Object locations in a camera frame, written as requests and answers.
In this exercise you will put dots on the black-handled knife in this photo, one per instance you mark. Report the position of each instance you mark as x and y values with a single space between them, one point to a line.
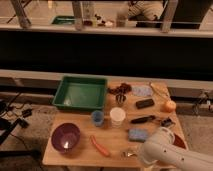
143 119

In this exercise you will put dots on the blue plastic cup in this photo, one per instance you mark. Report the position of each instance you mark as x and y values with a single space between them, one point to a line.
97 117

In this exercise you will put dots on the silver fork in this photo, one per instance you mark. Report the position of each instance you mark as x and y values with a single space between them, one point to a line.
128 153

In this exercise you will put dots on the orange carrot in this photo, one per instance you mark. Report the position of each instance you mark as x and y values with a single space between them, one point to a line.
99 147

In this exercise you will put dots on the wooden spoon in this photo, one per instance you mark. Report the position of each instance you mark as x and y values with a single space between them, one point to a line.
159 91

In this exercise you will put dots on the black rectangular block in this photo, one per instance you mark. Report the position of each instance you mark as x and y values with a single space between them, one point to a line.
144 103

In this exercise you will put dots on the orange fruit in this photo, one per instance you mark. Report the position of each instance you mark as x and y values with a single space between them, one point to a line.
170 106

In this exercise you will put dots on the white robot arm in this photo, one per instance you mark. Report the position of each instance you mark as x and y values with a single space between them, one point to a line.
160 147

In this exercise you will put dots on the green plastic tray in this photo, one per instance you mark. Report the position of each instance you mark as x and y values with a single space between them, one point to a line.
81 93

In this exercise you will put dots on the blue sponge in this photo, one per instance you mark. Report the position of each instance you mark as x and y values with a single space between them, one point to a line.
137 135

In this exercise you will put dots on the purple bowl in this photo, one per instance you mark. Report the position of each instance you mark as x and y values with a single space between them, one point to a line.
65 137

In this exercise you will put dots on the red-orange bowl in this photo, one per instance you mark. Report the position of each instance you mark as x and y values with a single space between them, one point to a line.
179 142

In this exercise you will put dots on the small metal cup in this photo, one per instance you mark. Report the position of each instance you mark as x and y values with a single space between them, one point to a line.
120 99

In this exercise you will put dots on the light blue cloth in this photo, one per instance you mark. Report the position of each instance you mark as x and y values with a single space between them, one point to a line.
142 91

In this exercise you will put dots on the white plastic cup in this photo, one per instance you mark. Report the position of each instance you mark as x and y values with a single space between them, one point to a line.
117 116

